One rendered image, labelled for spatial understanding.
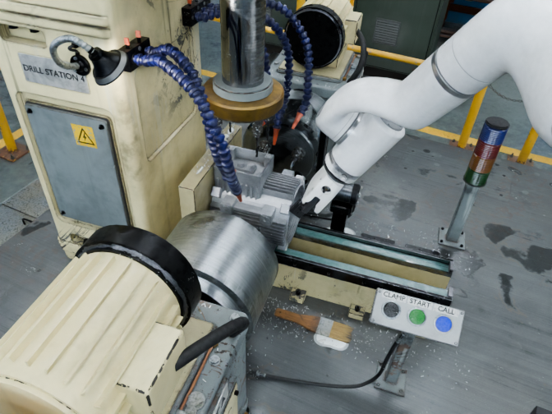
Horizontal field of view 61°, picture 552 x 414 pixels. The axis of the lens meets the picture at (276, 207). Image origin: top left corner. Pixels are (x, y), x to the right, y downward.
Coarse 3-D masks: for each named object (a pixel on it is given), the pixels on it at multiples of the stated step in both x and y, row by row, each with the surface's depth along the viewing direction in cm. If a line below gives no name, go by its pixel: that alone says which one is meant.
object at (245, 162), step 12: (240, 156) 121; (252, 156) 119; (264, 156) 117; (216, 168) 113; (240, 168) 115; (252, 168) 116; (264, 168) 113; (216, 180) 115; (240, 180) 113; (252, 180) 112; (264, 180) 115; (252, 192) 114
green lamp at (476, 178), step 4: (468, 164) 131; (468, 168) 130; (468, 172) 130; (472, 172) 129; (476, 172) 128; (488, 172) 128; (464, 176) 133; (468, 176) 130; (472, 176) 129; (476, 176) 128; (480, 176) 128; (484, 176) 128; (488, 176) 129; (468, 180) 131; (472, 180) 130; (476, 180) 129; (480, 180) 129; (484, 180) 129; (472, 184) 130; (476, 184) 130; (480, 184) 130; (484, 184) 131
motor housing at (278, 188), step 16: (272, 176) 117; (288, 176) 118; (224, 192) 116; (272, 192) 114; (288, 192) 113; (304, 192) 127; (240, 208) 114; (256, 208) 114; (256, 224) 114; (272, 224) 113; (288, 224) 127; (272, 240) 117; (288, 240) 123
